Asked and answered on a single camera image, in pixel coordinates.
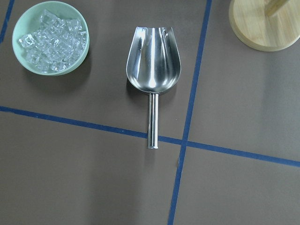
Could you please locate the green bowl of ice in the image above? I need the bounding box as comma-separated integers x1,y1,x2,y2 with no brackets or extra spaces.
12,1,90,76

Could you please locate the steel ice scoop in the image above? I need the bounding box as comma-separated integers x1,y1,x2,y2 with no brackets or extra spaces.
126,27,181,149

